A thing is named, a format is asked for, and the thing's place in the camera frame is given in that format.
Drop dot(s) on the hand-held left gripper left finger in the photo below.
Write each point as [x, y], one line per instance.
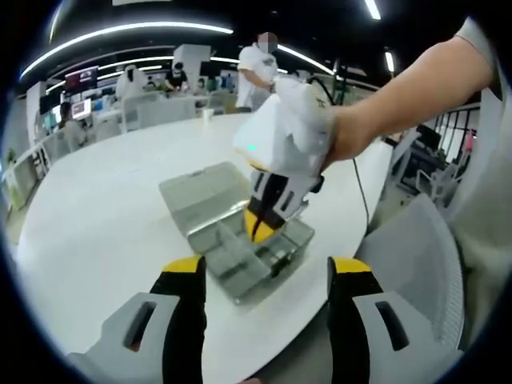
[188, 320]

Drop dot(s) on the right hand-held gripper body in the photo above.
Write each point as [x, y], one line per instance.
[280, 132]

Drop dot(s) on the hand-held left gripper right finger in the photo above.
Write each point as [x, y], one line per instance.
[348, 320]

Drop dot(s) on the clear plastic divider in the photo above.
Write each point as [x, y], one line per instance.
[236, 252]
[276, 252]

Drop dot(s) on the clear grey guide fixture box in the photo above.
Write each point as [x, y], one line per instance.
[192, 192]

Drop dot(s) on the person's right hand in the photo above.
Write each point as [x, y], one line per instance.
[352, 132]

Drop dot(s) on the white paper cup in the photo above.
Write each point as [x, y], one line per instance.
[207, 114]

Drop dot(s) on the white mesh office chair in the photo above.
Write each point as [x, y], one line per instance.
[412, 248]

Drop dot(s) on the white draped figure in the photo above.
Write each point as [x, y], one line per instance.
[132, 82]

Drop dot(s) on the person's torso in grey shirt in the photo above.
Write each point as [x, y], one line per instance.
[488, 220]

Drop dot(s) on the curved ceiling light strip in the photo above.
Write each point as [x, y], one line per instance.
[120, 29]

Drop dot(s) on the dark red wall screen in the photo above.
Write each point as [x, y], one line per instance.
[82, 78]

